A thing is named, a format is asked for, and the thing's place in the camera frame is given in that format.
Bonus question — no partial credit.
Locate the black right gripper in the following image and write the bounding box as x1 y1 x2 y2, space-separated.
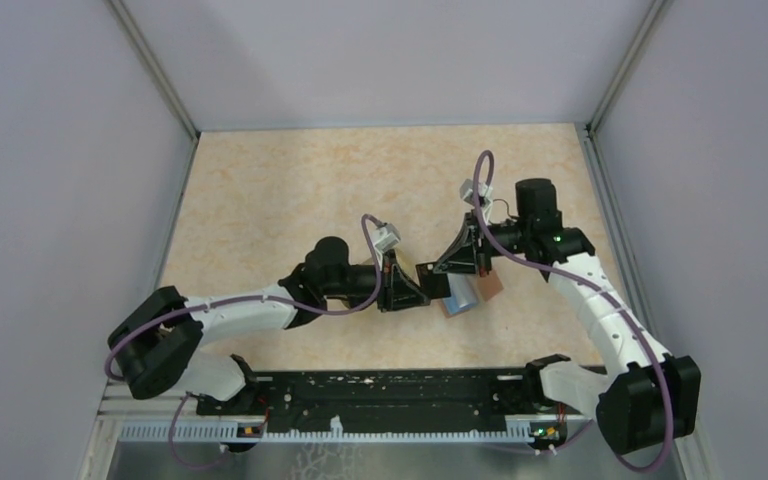
433 208 532 277

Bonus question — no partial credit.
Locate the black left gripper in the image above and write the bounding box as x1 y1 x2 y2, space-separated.
323 248 430 312

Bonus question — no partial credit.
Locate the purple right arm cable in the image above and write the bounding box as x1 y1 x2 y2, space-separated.
471 150 675 473

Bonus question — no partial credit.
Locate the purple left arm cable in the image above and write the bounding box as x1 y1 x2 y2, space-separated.
104 213 385 473

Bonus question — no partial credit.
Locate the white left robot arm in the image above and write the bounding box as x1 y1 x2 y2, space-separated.
104 236 431 414

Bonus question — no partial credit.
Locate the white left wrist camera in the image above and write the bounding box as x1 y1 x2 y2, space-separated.
372 223 401 252

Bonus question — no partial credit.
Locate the white slotted cable duct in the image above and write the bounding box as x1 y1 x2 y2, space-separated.
118 417 534 444

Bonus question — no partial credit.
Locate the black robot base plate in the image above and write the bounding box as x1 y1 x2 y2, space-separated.
196 367 559 434

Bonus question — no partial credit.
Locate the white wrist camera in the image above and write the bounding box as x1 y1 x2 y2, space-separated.
372 223 401 252
459 178 495 212

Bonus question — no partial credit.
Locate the beige oval tray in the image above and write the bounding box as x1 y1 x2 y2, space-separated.
328 249 403 308

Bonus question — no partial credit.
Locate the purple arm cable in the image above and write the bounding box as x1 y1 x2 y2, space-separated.
104 213 385 473
471 150 675 473

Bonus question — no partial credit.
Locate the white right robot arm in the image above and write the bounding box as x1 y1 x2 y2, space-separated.
434 178 701 455

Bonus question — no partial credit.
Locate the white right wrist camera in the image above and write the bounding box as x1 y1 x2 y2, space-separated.
459 178 495 212

